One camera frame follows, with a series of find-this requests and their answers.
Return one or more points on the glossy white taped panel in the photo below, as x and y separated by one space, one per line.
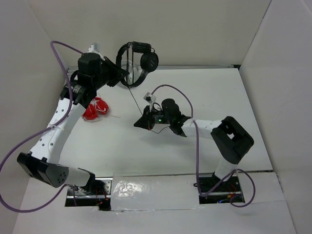
154 193

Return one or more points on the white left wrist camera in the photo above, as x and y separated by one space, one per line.
94 48

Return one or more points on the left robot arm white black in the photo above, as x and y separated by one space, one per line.
42 162

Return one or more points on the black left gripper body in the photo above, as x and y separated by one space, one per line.
99 81

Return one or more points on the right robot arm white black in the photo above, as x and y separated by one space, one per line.
231 139

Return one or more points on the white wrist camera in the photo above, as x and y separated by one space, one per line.
151 99
94 48

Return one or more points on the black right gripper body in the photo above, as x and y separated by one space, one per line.
156 117

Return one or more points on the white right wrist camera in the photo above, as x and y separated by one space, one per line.
151 99

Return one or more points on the black wired headphones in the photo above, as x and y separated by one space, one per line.
143 55

